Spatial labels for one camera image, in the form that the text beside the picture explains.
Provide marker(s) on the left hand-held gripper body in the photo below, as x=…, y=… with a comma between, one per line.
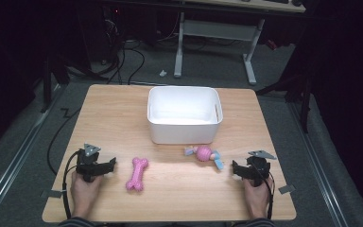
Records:
x=87, y=161

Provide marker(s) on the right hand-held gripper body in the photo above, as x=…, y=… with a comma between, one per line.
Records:
x=259, y=166

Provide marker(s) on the pink bone toy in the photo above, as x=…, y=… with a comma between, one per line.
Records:
x=137, y=174

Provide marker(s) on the white plastic storage box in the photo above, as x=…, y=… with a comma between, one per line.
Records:
x=182, y=133

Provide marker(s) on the person's right hand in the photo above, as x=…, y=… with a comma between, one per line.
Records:
x=256, y=199

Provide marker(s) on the person's left hand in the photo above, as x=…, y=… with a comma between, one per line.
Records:
x=82, y=195

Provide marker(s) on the grey tape piece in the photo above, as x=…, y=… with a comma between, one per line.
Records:
x=52, y=194
x=286, y=189

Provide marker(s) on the black stand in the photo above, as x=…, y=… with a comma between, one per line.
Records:
x=46, y=85
x=304, y=107

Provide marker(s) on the white paper scrap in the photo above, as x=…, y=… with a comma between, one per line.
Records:
x=163, y=73

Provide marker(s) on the small red object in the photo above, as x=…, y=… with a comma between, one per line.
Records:
x=271, y=44

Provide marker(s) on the desk with white legs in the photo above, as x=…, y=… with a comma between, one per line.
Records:
x=217, y=30

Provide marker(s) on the metal floor rail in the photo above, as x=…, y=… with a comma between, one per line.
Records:
x=318, y=167
x=12, y=167

